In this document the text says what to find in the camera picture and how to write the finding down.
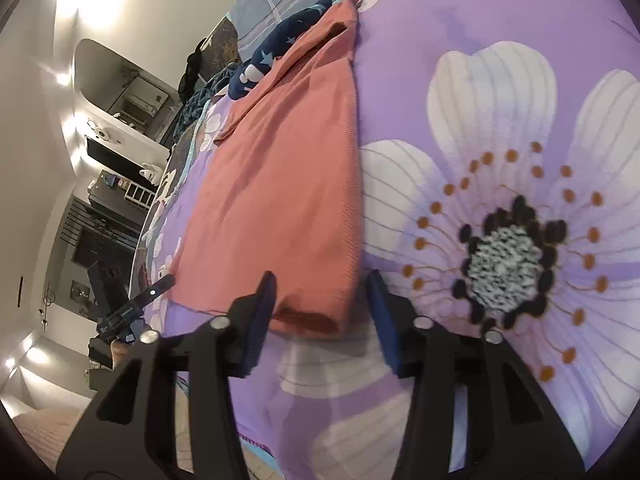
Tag salmon pink knit garment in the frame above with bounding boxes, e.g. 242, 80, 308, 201
170, 0, 362, 337

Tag dark teal knitted blanket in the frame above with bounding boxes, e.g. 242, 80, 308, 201
175, 62, 241, 136

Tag black bag on bed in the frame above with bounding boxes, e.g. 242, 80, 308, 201
178, 38, 206, 104

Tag white wall shelf unit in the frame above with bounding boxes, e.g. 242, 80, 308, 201
73, 38, 181, 169

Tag dark floral quilt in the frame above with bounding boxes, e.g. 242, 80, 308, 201
129, 18, 241, 296

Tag navy star pattern fleece garment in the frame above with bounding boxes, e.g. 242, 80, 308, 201
228, 0, 333, 101

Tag purple floral bed sheet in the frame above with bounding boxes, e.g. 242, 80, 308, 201
145, 0, 639, 479

